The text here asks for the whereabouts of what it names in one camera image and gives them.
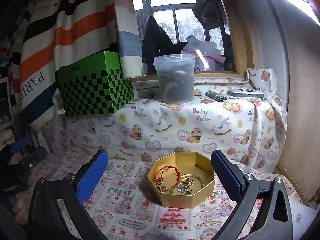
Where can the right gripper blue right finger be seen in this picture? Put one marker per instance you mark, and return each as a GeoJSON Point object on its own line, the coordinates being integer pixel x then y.
{"type": "Point", "coordinates": [229, 175]}

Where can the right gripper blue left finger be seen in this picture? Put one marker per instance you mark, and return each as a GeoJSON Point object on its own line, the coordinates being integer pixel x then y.
{"type": "Point", "coordinates": [89, 174]}

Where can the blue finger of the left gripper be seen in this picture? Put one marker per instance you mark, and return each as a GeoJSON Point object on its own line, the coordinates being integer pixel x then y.
{"type": "Point", "coordinates": [35, 157]}
{"type": "Point", "coordinates": [17, 146]}

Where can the silver chain jewelry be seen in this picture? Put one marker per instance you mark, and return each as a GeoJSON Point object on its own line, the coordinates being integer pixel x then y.
{"type": "Point", "coordinates": [185, 186]}

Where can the small silver charm earrings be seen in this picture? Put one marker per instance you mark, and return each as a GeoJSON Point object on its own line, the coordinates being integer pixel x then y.
{"type": "Point", "coordinates": [159, 185]}

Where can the strawberry print table cloth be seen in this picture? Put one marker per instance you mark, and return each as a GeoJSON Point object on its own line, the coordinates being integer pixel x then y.
{"type": "Point", "coordinates": [123, 205]}

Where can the gold octagonal box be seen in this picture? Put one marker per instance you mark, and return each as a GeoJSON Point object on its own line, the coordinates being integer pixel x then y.
{"type": "Point", "coordinates": [182, 179]}

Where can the baby bear print cloth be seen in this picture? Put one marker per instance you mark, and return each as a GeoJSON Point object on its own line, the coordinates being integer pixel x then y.
{"type": "Point", "coordinates": [251, 131]}

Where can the patterned cigarette lighter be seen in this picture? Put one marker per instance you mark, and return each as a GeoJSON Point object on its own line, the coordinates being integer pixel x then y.
{"type": "Point", "coordinates": [216, 96]}

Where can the silver flat phone case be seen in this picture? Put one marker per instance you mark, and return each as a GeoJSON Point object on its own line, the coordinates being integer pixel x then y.
{"type": "Point", "coordinates": [246, 93]}

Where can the green black checkered box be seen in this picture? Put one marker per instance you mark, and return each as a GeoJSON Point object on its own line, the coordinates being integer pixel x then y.
{"type": "Point", "coordinates": [94, 85]}

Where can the clear plastic lidded tub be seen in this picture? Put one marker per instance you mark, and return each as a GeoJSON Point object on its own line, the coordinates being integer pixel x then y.
{"type": "Point", "coordinates": [176, 77]}

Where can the striped Hermes Paris curtain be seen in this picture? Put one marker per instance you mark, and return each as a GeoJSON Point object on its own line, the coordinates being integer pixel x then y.
{"type": "Point", "coordinates": [55, 33]}

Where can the black garment at window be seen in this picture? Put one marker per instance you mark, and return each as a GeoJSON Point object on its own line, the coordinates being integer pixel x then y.
{"type": "Point", "coordinates": [157, 43]}

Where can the window with wooden frame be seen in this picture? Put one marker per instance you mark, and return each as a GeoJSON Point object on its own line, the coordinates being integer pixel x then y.
{"type": "Point", "coordinates": [215, 31]}

